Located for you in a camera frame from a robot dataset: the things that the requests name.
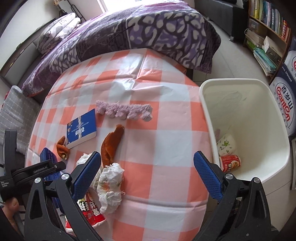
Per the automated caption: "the row of upright books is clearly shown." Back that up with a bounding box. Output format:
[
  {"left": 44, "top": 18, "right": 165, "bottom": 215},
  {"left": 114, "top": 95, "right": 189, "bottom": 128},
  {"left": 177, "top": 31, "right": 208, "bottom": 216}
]
[{"left": 249, "top": 0, "right": 291, "bottom": 41}]

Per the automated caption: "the black metal coat rack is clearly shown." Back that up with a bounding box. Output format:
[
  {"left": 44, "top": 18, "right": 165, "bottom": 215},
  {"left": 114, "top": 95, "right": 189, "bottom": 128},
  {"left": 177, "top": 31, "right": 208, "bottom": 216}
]
[{"left": 55, "top": 0, "right": 84, "bottom": 24}]

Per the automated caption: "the large brown orange peel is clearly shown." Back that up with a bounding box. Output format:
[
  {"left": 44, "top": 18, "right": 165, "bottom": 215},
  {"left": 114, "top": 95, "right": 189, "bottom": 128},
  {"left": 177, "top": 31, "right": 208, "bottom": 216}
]
[{"left": 101, "top": 124, "right": 125, "bottom": 166}]

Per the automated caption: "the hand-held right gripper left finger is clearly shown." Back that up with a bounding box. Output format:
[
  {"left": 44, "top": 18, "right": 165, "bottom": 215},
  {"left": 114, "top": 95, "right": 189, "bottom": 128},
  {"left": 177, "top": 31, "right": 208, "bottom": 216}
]
[{"left": 24, "top": 151, "right": 102, "bottom": 241}]

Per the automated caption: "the wooden bookshelf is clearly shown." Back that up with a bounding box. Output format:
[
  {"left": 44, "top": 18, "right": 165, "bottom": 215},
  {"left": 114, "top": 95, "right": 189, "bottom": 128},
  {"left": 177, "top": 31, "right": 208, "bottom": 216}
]
[{"left": 242, "top": 0, "right": 295, "bottom": 78}]

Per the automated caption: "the person's left hand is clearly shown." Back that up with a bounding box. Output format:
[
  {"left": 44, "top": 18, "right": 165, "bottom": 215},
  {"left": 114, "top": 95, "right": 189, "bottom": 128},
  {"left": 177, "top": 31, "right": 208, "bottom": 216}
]
[{"left": 1, "top": 196, "right": 21, "bottom": 223}]

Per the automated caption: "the purple patterned blanket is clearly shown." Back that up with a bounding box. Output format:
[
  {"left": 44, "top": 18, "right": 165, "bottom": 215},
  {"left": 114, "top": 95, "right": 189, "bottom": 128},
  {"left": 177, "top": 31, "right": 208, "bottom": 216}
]
[{"left": 21, "top": 0, "right": 222, "bottom": 98}]

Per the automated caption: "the white printed tissue pack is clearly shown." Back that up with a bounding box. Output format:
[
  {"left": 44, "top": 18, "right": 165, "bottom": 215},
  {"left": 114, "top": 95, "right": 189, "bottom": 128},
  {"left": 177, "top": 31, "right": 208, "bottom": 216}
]
[{"left": 216, "top": 133, "right": 238, "bottom": 156}]

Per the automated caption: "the white floral folded quilt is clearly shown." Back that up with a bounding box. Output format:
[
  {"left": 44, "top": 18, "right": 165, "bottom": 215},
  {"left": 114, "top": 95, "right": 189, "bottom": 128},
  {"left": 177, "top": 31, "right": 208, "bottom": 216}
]
[{"left": 37, "top": 12, "right": 81, "bottom": 55}]

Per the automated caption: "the printed cardboard box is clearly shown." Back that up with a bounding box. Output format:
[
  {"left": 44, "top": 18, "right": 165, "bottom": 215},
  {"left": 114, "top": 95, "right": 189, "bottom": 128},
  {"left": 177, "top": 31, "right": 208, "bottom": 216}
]
[{"left": 269, "top": 37, "right": 296, "bottom": 138}]

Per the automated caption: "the large white tissue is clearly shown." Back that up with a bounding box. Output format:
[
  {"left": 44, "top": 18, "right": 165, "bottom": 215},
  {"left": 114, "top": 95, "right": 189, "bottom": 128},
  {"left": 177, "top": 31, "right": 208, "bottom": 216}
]
[{"left": 96, "top": 162, "right": 125, "bottom": 215}]

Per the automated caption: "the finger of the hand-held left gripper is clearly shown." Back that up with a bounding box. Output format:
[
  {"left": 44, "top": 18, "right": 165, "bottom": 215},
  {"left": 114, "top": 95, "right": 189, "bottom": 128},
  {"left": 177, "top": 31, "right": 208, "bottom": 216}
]
[{"left": 40, "top": 147, "right": 65, "bottom": 215}]

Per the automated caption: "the dark bed frame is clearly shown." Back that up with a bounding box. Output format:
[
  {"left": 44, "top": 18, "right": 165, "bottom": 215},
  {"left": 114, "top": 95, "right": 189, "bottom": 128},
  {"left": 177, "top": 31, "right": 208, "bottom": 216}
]
[{"left": 0, "top": 35, "right": 47, "bottom": 100}]

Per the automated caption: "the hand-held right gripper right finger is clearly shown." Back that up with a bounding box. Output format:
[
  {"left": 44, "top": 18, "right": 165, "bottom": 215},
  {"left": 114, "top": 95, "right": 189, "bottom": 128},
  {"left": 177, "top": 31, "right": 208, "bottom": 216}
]
[{"left": 193, "top": 151, "right": 273, "bottom": 241}]

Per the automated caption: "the white tissue box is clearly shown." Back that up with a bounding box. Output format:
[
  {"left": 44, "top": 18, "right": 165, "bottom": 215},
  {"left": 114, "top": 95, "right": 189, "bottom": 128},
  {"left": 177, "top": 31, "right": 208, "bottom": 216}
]
[{"left": 262, "top": 36, "right": 287, "bottom": 56}]

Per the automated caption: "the small brown orange peel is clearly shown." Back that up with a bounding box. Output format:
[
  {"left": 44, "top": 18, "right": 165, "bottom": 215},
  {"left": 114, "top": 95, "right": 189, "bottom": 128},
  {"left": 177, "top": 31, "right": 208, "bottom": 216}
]
[{"left": 56, "top": 136, "right": 71, "bottom": 160}]

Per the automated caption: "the black sofa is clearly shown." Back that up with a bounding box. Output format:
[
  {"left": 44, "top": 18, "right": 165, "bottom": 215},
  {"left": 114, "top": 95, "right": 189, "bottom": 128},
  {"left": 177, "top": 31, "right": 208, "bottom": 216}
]
[{"left": 194, "top": 0, "right": 250, "bottom": 42}]

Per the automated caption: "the red snack wrapper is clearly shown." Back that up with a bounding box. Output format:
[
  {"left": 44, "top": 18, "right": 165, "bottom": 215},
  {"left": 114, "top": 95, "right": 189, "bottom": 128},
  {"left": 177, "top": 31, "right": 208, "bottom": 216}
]
[{"left": 66, "top": 188, "right": 107, "bottom": 229}]

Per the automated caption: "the blue booklet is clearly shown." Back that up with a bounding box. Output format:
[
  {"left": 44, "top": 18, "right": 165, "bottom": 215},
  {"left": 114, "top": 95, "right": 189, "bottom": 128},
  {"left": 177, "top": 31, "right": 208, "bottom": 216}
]
[{"left": 66, "top": 108, "right": 97, "bottom": 149}]

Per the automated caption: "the stack of lying books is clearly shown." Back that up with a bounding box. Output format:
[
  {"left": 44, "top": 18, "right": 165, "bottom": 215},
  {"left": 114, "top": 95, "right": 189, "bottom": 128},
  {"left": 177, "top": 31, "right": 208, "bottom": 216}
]
[{"left": 244, "top": 29, "right": 278, "bottom": 77}]

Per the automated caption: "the orange white checkered tablecloth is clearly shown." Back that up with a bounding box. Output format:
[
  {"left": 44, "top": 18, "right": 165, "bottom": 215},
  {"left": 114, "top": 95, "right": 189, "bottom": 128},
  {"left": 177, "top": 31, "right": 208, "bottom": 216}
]
[{"left": 25, "top": 47, "right": 210, "bottom": 241}]

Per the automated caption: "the white plastic bin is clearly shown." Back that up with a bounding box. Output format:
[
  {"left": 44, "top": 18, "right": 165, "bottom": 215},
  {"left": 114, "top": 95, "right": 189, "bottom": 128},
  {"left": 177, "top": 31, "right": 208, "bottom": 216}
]
[{"left": 199, "top": 78, "right": 291, "bottom": 219}]

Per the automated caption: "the purple fuzzy cloth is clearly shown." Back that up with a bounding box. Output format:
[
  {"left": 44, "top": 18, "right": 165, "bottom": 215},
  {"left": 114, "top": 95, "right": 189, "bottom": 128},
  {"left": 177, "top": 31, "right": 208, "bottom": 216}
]
[{"left": 95, "top": 100, "right": 153, "bottom": 123}]

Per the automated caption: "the grey checkered cushion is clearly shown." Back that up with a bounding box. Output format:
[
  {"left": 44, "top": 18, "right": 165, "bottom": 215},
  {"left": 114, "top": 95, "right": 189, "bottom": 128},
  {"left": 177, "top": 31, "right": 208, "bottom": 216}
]
[{"left": 0, "top": 85, "right": 41, "bottom": 155}]

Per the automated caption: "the red paper cup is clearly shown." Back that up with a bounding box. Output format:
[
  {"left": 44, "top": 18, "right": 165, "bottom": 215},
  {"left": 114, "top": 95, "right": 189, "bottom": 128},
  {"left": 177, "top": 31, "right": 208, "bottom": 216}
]
[{"left": 219, "top": 154, "right": 241, "bottom": 172}]

